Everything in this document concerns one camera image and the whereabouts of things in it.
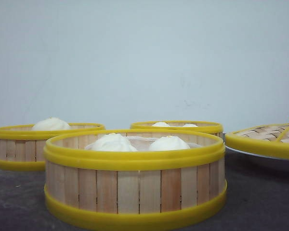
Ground white bun left basket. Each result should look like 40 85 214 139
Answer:
32 117 71 131

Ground white bun rear right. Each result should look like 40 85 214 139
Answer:
183 123 198 127

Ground bamboo steamer basket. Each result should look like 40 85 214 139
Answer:
0 123 105 171
130 120 223 138
44 129 227 231

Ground white plate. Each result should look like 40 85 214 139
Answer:
226 146 289 172

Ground white bun front right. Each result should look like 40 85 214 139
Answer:
149 136 190 151

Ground woven bamboo steamer lid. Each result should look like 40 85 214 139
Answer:
225 123 289 160

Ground white bun front left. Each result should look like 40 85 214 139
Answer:
84 133 137 152

